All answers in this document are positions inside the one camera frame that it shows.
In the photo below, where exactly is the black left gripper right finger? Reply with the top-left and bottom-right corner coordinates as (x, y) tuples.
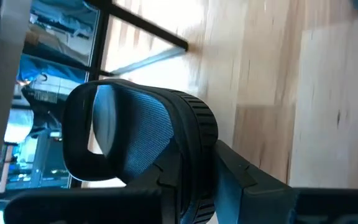
(212, 139), (298, 224)

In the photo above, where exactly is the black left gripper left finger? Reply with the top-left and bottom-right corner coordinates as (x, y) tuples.
(126, 146), (183, 224)

